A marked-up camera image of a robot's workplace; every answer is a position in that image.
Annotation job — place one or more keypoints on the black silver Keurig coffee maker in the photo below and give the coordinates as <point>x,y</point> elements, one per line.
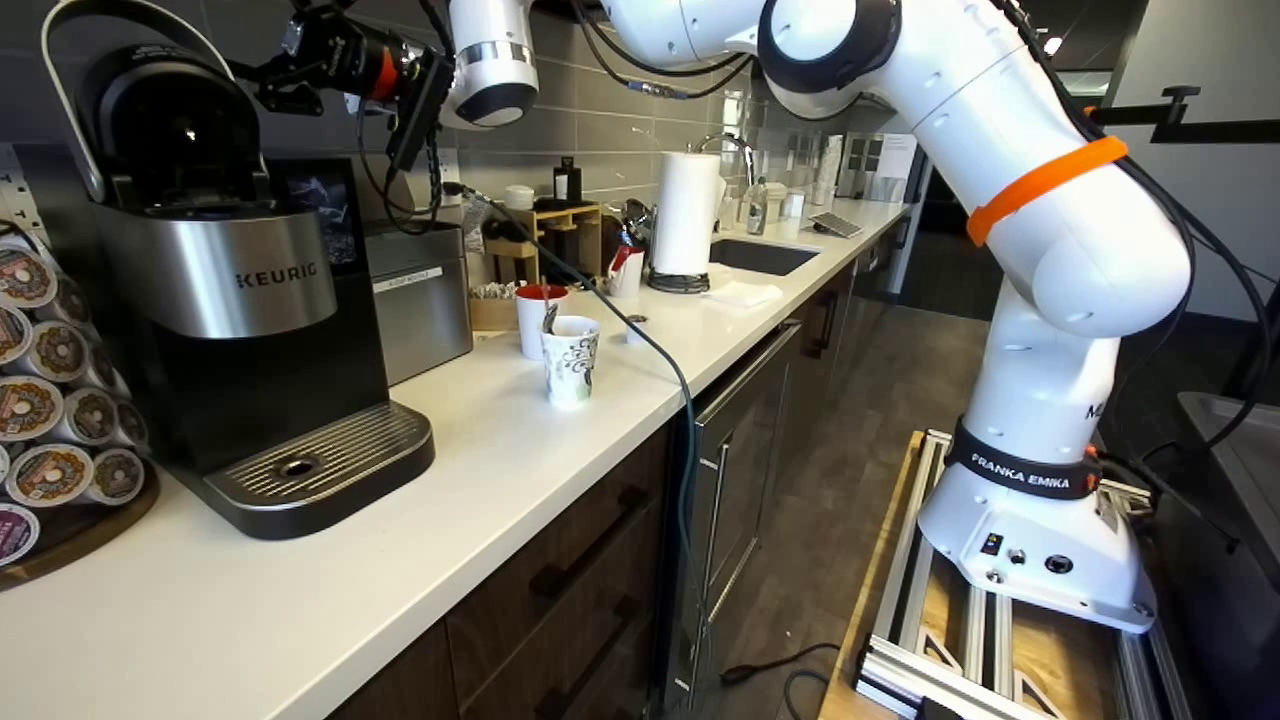
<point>242,375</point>

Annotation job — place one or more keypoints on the patterned paper cup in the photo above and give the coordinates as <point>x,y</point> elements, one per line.
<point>570,375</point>

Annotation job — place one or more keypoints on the white mug red inside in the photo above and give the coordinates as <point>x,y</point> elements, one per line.
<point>529,327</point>

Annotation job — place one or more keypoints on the black side table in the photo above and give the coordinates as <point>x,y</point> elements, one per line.
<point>1247,454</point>

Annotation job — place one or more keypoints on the small white cup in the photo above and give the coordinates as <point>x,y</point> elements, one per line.
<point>516,198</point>

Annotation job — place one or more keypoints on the small box of packets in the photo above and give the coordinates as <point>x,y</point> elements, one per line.
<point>491,314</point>

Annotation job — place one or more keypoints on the coffee pod carousel rack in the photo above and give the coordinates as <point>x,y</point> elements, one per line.
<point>96,524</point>

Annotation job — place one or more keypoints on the thin stir stick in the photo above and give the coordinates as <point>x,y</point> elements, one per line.
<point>551,318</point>

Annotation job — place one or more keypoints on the white wall outlet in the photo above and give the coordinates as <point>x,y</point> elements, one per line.
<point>448,186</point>

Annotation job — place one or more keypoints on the dark kitchen sink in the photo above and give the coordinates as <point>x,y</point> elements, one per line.
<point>761,256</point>

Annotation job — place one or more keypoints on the white cup with red sticks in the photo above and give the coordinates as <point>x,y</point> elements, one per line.
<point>624,283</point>

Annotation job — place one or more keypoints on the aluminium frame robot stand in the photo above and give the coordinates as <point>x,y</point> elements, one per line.
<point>933,624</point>

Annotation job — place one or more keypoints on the coffee pod in rack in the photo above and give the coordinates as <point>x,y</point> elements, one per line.
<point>27,406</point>
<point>27,277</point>
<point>91,413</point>
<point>60,348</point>
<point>12,528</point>
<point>51,475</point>
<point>9,335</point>
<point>117,475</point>

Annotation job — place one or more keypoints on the dark wood counter cabinet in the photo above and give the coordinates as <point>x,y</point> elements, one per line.
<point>560,600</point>

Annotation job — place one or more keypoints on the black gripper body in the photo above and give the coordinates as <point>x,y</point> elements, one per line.
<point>346,55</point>

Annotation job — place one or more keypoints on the wooden countertop organizer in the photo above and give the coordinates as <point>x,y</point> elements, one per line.
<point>560,215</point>

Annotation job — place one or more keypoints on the small white container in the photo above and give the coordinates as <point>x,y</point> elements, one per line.
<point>794,210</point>

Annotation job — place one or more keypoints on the black jar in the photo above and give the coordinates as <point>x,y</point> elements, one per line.
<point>564,181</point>

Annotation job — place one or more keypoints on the chrome sink faucet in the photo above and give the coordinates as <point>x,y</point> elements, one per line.
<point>745,195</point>

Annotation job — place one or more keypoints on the black orange bar clamp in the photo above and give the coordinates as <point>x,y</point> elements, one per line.
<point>1200,128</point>

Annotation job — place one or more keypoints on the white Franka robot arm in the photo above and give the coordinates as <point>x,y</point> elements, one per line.
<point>1066,266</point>

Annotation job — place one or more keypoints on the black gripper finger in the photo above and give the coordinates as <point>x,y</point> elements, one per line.
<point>284,92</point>
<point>304,67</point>

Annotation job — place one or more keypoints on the white paper towel roll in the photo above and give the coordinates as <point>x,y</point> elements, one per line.
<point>687,215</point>

